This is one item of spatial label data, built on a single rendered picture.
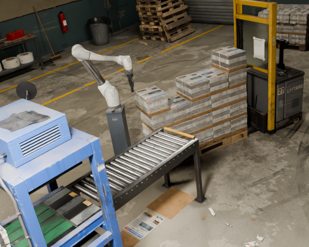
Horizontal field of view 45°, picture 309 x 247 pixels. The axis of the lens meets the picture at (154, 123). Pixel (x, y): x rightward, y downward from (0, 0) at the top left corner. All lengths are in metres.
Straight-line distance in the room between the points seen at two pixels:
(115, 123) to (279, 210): 2.08
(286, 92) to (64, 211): 3.54
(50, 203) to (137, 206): 1.31
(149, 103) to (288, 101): 2.15
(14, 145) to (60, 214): 0.99
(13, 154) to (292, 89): 4.10
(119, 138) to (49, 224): 1.68
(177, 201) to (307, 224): 1.41
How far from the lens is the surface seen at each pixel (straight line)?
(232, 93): 5.11
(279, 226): 4.13
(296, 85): 5.67
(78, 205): 3.37
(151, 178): 3.57
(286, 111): 5.71
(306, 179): 4.80
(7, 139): 2.55
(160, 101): 4.50
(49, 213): 3.38
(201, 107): 4.88
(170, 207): 4.38
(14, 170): 2.60
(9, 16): 10.64
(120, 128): 4.49
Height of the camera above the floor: 2.79
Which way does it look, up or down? 27 degrees down
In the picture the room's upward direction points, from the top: 8 degrees counter-clockwise
